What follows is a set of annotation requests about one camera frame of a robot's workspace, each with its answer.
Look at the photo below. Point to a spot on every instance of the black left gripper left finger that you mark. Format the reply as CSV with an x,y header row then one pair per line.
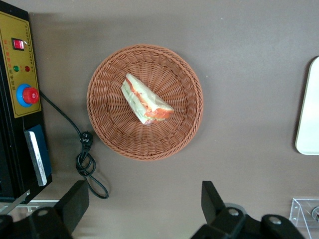
x,y
74,201

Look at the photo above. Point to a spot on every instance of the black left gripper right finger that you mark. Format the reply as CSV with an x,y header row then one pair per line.
x,y
211,201

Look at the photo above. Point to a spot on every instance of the plastic-wrapped triangle sandwich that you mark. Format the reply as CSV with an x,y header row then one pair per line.
x,y
144,99

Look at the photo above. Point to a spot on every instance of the round brown wicker basket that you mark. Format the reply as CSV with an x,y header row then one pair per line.
x,y
112,119

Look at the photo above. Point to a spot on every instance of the cream plastic serving tray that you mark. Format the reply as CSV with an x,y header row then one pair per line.
x,y
310,112

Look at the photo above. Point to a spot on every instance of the black sealing machine yellow panel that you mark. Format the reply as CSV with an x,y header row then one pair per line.
x,y
15,139

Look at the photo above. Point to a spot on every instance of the clear acrylic bottle rack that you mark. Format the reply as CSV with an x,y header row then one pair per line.
x,y
302,211

